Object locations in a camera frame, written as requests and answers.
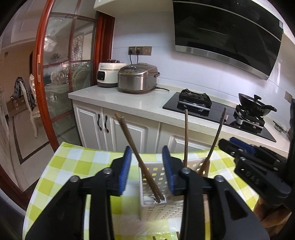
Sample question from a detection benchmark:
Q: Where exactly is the white pressure cooker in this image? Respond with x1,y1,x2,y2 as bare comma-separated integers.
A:
96,59,127,88

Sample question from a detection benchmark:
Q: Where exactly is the red wooden sliding door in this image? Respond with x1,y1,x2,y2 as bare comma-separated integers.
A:
33,0,115,150

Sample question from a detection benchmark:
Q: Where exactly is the cream perforated plastic basket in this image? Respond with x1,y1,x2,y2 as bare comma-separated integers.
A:
138,157,212,222

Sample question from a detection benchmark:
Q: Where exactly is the white upper wall cabinet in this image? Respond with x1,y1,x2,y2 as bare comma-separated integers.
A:
93,0,173,17

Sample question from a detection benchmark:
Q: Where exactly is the silver rice cooker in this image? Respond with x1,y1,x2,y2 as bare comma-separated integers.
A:
118,63,160,94

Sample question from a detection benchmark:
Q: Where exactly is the white ornate dining chair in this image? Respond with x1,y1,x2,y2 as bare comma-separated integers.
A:
19,73,41,138

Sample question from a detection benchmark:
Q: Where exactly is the grey wall power socket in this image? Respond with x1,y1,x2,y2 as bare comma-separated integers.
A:
128,46,152,56

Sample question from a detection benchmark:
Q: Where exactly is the black glass gas stove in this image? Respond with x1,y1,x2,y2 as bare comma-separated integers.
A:
162,89,276,143

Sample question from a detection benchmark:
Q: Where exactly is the black range hood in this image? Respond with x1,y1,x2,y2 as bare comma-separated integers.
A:
173,1,284,80

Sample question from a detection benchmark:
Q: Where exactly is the green white checkered tablecloth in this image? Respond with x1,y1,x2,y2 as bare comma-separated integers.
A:
22,142,258,239

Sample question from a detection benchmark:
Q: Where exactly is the dark patterned garment on chair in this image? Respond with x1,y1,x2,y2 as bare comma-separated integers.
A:
11,76,36,111

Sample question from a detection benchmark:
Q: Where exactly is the black wok pan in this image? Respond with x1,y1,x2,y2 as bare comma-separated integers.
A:
239,93,277,117

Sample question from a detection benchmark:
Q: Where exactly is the person's right hand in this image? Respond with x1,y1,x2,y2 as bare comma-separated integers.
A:
254,197,292,239

